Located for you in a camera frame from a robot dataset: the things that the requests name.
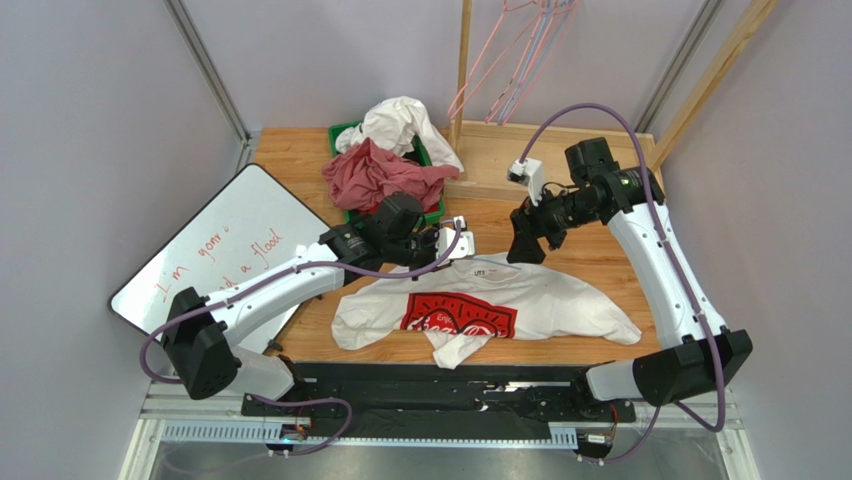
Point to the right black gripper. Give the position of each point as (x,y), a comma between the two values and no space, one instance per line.
(534,221)

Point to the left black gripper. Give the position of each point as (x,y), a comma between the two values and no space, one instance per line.
(430,235)

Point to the white t-shirt red print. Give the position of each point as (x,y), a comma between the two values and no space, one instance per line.
(461,307)

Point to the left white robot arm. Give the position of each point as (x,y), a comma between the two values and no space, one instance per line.
(202,335)

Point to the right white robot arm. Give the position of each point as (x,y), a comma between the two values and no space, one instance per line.
(699,352)

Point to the dusty pink t-shirt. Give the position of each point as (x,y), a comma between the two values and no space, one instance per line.
(362,177)

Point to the white t-shirt blue print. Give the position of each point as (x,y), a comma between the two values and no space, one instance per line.
(392,125)

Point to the green plastic bin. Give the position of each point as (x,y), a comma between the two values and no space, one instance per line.
(419,155)

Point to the wooden rack base tray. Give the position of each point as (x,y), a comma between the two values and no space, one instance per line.
(487,151)

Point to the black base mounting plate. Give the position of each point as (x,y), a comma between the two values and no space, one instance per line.
(425,402)

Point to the left aluminium corner profile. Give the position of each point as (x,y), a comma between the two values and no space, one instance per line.
(188,30)

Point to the aluminium corner profile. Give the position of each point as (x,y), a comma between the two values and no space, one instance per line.
(694,36)
(188,30)

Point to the right aluminium corner profile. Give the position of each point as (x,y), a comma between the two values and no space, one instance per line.
(694,36)

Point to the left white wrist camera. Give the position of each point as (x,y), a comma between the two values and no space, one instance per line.
(454,241)

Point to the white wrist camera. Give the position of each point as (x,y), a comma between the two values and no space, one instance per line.
(528,173)
(454,241)

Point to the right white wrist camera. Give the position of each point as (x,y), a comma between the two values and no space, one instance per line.
(528,173)

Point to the white whiteboard black frame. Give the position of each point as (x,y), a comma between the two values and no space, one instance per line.
(249,227)

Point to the light blue wire hanger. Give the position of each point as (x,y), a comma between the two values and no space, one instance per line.
(539,33)

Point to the wooden rack left post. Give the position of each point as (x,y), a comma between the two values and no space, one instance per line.
(455,113)

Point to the wooden rack post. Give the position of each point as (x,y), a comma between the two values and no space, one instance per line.
(455,113)
(734,45)

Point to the aluminium frame rail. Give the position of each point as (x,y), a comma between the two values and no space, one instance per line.
(169,415)

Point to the wooden rack right post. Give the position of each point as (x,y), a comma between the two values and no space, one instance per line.
(734,45)

